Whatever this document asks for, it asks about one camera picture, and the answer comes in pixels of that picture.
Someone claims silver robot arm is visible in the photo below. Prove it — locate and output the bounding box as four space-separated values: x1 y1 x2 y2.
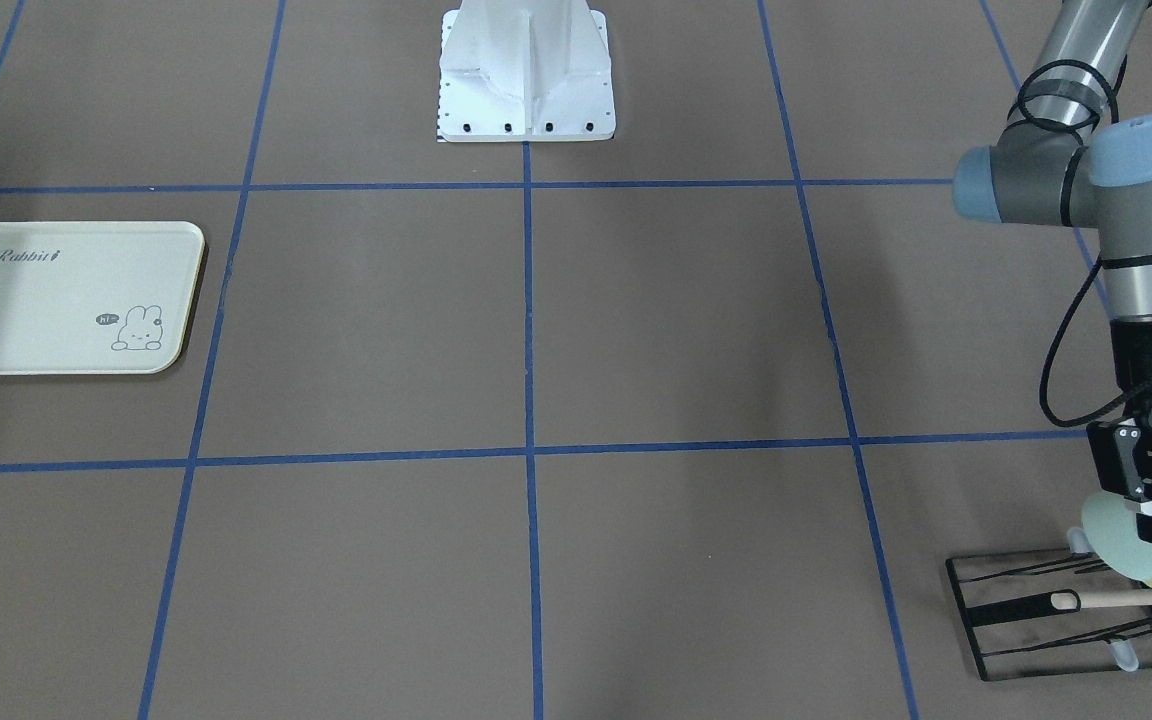
952 1 1152 544

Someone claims cream rabbit tray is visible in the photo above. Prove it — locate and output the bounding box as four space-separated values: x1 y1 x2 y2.
0 222 206 376

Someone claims black wire cup rack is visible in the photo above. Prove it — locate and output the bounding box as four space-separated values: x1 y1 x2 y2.
941 547 1152 683

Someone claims white camera pedestal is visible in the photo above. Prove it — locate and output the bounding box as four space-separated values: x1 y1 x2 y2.
435 1 617 143

